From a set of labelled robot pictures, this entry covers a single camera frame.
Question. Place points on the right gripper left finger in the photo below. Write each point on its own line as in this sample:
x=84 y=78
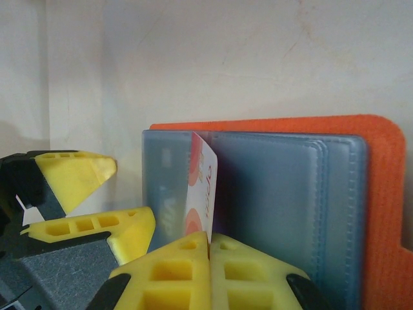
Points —
x=167 y=277

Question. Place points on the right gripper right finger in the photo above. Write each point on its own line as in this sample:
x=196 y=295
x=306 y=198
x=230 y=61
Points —
x=251 y=277

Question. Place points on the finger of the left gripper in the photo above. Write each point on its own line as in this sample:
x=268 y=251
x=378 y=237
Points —
x=90 y=245
x=74 y=174

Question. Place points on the white card with red circles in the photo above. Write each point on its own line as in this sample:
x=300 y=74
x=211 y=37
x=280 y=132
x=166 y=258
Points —
x=201 y=181

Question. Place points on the orange card holder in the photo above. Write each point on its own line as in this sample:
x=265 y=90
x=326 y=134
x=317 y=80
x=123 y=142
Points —
x=384 y=193

